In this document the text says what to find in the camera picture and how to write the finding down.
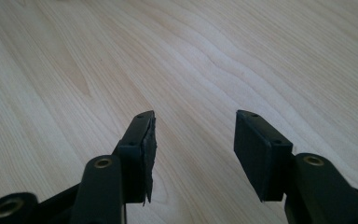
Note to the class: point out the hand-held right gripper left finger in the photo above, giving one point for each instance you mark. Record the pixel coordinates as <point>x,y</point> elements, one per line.
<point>134,161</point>

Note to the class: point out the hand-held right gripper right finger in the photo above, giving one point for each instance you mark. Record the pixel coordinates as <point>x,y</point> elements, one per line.
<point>261,155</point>

